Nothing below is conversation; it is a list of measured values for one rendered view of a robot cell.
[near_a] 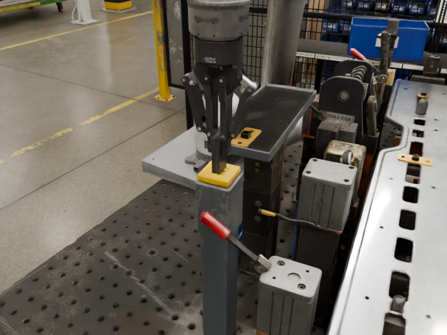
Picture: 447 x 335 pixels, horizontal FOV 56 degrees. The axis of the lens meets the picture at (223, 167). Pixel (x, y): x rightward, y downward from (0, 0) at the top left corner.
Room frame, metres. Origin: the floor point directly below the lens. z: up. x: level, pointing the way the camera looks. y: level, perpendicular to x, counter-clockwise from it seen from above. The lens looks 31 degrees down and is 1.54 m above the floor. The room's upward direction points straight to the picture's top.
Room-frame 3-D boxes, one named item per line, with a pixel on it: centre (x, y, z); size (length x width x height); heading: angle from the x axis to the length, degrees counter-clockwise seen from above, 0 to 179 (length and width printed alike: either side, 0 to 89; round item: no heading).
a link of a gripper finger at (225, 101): (0.64, 0.00, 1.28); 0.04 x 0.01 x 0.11; 156
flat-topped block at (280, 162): (0.88, -0.10, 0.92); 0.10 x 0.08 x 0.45; 156
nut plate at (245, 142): (0.77, -0.05, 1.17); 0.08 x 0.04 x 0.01; 153
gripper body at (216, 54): (0.65, 0.01, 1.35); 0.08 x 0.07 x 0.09; 66
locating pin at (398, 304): (0.47, -0.28, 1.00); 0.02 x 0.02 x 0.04
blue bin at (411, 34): (1.85, -0.70, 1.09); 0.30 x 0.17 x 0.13; 74
